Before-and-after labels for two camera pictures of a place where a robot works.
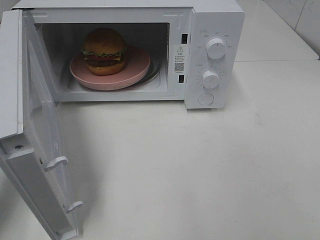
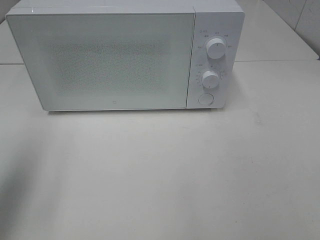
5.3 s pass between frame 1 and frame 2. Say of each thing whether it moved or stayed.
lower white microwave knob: stayed
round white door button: stayed
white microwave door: moved
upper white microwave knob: stayed
